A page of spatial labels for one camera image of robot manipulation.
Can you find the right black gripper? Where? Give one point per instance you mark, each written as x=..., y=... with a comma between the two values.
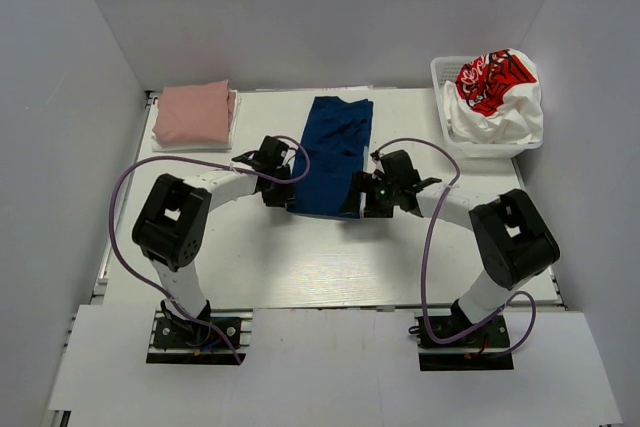
x=359, y=185

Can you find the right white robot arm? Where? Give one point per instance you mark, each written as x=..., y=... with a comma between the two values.
x=513, y=241

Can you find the folded pink t shirt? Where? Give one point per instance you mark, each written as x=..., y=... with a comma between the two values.
x=195, y=114

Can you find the white plastic basket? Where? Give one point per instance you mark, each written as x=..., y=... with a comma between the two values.
x=445, y=69

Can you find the blue t shirt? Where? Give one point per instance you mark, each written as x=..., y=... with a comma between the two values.
x=336, y=138

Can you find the white red print t shirt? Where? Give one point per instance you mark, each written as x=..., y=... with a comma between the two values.
x=495, y=99

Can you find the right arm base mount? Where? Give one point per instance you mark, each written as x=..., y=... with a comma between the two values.
x=477, y=352

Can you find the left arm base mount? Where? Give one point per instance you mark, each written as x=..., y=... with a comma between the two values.
x=169, y=345

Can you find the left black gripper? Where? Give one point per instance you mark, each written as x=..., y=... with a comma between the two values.
x=280, y=199

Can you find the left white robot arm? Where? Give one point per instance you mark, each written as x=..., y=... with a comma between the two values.
x=171, y=225

